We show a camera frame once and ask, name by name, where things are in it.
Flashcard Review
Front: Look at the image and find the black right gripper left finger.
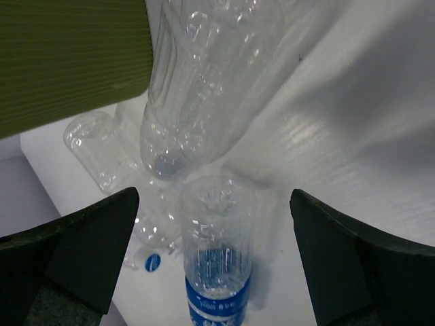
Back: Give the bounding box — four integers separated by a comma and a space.
1, 187, 139, 325

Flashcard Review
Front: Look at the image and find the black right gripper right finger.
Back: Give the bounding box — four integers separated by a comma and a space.
290, 189, 434, 325

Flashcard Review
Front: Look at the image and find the small clear plastic bottle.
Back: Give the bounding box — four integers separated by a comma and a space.
63, 110, 141, 195

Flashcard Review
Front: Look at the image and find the blue label plastic bottle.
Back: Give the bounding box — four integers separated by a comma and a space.
179, 176, 258, 325

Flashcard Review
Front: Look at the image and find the large clear plastic bottle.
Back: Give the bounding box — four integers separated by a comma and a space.
139, 0, 286, 186

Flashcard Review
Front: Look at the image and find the olive green mesh bin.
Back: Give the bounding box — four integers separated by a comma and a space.
1, 1, 153, 138

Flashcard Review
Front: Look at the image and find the clear bottle with blue cap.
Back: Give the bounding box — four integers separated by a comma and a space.
123, 191, 181, 270

